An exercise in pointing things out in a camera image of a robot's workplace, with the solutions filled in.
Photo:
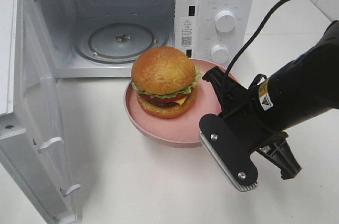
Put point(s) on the burger with lettuce and cheese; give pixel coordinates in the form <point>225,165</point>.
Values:
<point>165,81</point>

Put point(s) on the pink round plate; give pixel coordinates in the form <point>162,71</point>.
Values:
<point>180,132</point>

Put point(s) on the glass microwave turntable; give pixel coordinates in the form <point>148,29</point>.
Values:
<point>120,38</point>

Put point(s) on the white warning label sticker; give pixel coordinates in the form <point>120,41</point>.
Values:
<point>187,31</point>

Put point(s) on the white upper power knob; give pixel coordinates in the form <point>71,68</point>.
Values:
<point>225,21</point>

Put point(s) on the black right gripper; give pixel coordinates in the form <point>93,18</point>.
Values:
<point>239,131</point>

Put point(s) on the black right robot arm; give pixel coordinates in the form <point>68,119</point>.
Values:
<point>305,87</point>

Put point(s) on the white lower timer knob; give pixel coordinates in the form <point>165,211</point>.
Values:
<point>220,54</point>

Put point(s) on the white microwave door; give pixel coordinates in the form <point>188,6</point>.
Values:
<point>33,146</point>

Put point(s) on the white microwave oven body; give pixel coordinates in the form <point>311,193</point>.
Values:
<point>63,18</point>

